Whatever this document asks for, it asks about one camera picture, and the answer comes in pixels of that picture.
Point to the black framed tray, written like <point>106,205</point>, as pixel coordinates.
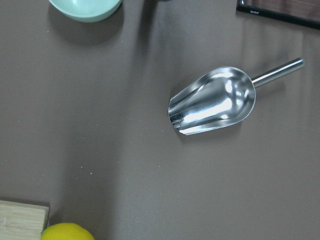
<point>300,12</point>

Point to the stainless steel scoop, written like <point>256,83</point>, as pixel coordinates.
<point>221,98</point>

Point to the mint green bowl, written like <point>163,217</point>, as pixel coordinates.
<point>86,11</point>

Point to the yellow lemon far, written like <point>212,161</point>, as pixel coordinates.
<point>66,231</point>

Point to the bamboo cutting board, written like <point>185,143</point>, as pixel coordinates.
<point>22,221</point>

